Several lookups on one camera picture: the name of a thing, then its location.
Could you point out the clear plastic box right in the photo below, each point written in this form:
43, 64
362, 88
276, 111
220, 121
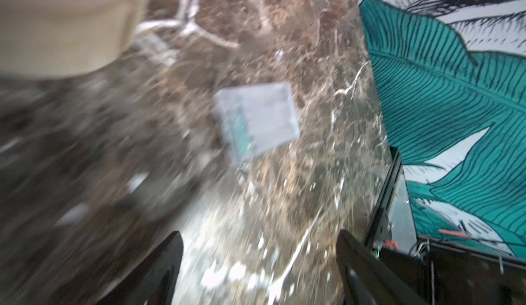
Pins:
255, 119

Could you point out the small green christmas tree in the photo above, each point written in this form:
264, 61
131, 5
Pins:
54, 39

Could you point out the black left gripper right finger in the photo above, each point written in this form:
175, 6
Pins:
365, 279

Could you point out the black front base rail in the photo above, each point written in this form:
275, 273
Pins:
444, 255

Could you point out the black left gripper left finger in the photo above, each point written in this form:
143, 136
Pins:
154, 280

